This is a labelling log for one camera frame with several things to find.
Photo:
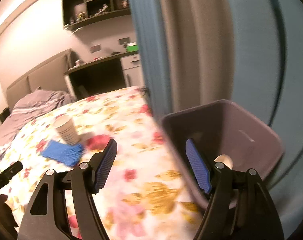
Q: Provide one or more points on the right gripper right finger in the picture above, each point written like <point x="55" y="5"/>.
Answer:
<point x="240" y="206"/>

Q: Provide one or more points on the small grid paper cup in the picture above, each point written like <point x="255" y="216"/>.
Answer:
<point x="65" y="127"/>

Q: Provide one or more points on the dark wall shelf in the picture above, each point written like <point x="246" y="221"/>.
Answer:
<point x="80" y="13"/>

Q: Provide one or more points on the teal and grey curtain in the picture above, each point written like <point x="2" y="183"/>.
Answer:
<point x="249" y="51"/>

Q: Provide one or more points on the green box on desk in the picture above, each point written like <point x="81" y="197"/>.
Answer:
<point x="131" y="47"/>

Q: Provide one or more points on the grey plastic trash bin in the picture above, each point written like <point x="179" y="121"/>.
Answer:
<point x="221" y="127"/>

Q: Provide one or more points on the dark desk with drawers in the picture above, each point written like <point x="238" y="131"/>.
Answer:
<point x="105" y="75"/>

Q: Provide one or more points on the grey upholstered headboard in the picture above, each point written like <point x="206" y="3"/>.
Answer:
<point x="48" y="75"/>

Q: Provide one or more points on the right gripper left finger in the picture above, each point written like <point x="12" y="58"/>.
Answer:
<point x="46" y="216"/>

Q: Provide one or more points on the large grid paper cup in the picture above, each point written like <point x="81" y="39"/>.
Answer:
<point x="226" y="160"/>

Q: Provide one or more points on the grey striped duvet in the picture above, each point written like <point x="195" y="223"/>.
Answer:
<point x="29" y="108"/>

